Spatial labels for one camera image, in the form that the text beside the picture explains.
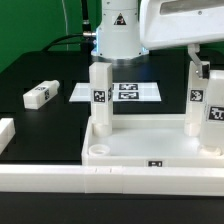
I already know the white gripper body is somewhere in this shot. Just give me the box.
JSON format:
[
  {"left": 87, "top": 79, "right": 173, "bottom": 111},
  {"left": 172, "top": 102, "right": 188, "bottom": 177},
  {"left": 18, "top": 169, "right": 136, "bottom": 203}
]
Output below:
[{"left": 140, "top": 0, "right": 224, "bottom": 50}]

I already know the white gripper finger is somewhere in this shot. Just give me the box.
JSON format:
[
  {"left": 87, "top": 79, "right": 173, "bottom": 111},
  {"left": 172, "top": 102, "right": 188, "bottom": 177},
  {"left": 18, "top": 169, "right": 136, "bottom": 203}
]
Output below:
[{"left": 188, "top": 43, "right": 210, "bottom": 79}]

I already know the white desk top tray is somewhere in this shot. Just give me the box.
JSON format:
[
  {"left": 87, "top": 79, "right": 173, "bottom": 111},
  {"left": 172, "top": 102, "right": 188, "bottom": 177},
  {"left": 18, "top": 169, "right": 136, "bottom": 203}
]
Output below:
[{"left": 82, "top": 114, "right": 224, "bottom": 168}]

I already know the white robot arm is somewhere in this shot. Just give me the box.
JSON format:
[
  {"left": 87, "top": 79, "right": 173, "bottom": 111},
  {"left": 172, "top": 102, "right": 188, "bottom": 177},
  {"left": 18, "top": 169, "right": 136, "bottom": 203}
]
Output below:
[{"left": 92, "top": 0, "right": 224, "bottom": 78}]

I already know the white left obstacle block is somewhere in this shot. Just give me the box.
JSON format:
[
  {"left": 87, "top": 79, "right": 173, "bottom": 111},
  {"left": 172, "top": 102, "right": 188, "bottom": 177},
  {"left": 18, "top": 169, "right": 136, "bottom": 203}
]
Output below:
[{"left": 0, "top": 118, "right": 15, "bottom": 154}]

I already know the white front obstacle bar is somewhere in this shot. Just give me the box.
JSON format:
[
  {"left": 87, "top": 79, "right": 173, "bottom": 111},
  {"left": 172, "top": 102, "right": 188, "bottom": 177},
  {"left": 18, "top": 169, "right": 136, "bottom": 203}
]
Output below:
[{"left": 0, "top": 164, "right": 224, "bottom": 196}]

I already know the white marker base plate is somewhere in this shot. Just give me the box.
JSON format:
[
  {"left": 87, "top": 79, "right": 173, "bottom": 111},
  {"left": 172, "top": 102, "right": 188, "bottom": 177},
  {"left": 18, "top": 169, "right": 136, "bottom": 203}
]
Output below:
[{"left": 69, "top": 82, "right": 161, "bottom": 102}]

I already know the black cable with connector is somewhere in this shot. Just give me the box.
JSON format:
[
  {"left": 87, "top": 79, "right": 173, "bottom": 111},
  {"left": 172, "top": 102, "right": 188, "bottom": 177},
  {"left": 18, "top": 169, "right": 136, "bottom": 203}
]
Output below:
[{"left": 41, "top": 0, "right": 98, "bottom": 53}]

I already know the thin white cable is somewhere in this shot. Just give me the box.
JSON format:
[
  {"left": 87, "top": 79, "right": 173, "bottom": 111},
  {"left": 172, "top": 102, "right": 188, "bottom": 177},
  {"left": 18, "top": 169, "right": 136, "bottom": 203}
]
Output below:
[{"left": 61, "top": 0, "right": 70, "bottom": 52}]

